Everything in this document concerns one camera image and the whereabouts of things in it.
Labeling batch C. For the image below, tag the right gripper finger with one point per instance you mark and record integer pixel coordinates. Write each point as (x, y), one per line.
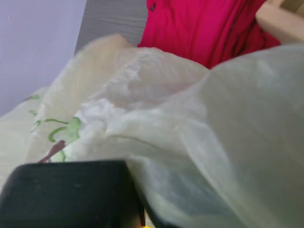
(96, 194)

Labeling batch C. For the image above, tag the translucent plastic bag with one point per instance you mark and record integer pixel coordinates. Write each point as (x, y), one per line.
(205, 148)

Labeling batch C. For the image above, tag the red folded cloth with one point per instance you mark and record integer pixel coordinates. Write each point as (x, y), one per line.
(205, 31)

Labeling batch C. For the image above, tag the wooden clothes rack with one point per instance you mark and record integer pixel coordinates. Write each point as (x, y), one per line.
(283, 19)

